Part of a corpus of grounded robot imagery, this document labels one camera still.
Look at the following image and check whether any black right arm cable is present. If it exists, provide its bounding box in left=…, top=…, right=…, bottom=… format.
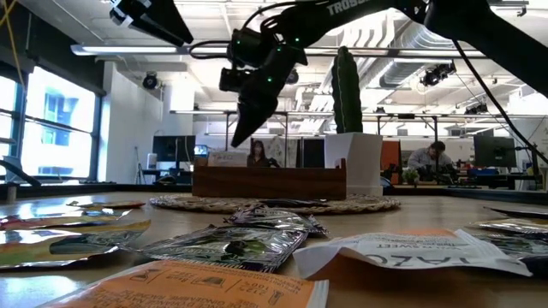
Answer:
left=451, top=38, right=548, bottom=167

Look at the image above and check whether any small green potted plant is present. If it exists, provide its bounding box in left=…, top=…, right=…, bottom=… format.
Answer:
left=403, top=168, right=421, bottom=187

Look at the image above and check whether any large window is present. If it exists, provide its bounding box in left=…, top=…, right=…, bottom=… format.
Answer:
left=0, top=63, right=104, bottom=184

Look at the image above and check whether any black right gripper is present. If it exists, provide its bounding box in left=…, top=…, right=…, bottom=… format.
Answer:
left=226, top=27, right=309, bottom=149

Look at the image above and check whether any round woven placemat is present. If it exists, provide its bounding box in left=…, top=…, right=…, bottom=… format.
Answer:
left=149, top=192, right=402, bottom=216

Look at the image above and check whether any black monitor stand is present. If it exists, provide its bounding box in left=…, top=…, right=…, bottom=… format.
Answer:
left=515, top=143, right=541, bottom=176

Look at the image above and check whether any black computer monitor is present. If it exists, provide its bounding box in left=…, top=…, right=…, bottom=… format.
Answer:
left=474, top=135, right=518, bottom=169
left=152, top=135, right=197, bottom=163

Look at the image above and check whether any long ceiling light bar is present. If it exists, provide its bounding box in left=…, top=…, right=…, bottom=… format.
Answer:
left=70, top=44, right=489, bottom=60

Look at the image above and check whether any black slanted bar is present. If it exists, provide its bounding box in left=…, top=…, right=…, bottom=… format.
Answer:
left=0, top=158, right=43, bottom=187

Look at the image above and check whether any black aluminium table frame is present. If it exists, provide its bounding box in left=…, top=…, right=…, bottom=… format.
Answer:
left=0, top=181, right=548, bottom=205

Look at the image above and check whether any green cactus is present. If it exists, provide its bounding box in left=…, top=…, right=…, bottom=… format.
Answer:
left=331, top=45, right=365, bottom=135

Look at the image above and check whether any orange partition panel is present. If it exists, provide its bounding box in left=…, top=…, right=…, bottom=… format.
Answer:
left=380, top=140, right=402, bottom=186

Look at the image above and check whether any orange white Tazo tea packet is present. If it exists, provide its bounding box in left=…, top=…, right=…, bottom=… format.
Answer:
left=292, top=228, right=533, bottom=281
left=40, top=259, right=330, bottom=308
left=207, top=151, right=249, bottom=169

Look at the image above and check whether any yellow hanging cable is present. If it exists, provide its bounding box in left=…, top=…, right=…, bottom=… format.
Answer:
left=0, top=0, right=26, bottom=89

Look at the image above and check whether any person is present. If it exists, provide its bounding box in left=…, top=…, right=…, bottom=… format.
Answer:
left=406, top=140, right=454, bottom=173
left=247, top=139, right=282, bottom=169

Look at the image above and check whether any white planter pot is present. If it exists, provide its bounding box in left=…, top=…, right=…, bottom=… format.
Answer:
left=324, top=132, right=384, bottom=198

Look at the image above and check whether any black ceiling spotlight cluster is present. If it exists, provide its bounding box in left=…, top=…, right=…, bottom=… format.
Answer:
left=420, top=61, right=457, bottom=88
left=464, top=102, right=489, bottom=116

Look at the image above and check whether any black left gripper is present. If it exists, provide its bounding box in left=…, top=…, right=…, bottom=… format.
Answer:
left=109, top=0, right=195, bottom=47

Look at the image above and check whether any black workbench frame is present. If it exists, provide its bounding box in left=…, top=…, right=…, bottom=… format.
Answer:
left=223, top=110, right=289, bottom=166
left=376, top=113, right=440, bottom=172

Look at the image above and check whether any brown wooden tea box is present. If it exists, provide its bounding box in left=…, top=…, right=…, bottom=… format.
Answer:
left=192, top=157, right=348, bottom=202

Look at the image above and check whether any silver ventilation duct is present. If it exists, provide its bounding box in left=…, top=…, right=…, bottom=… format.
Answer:
left=378, top=25, right=455, bottom=89

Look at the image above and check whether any black partition panel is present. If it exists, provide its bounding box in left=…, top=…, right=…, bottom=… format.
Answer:
left=299, top=137, right=325, bottom=169

